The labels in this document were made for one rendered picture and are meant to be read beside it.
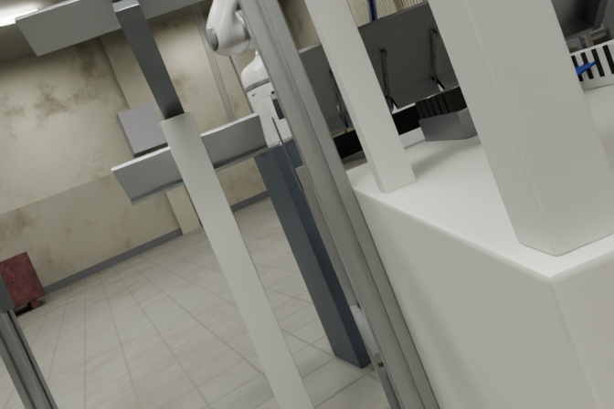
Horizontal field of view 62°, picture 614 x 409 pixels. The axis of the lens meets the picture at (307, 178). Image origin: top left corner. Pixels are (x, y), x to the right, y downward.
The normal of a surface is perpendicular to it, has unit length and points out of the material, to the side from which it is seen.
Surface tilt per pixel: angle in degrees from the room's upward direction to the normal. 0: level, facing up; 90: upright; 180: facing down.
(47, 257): 90
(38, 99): 90
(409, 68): 136
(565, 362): 90
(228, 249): 90
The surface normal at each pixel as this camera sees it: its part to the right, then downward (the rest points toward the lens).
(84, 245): 0.40, -0.09
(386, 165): 0.07, 0.05
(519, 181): -0.93, 0.37
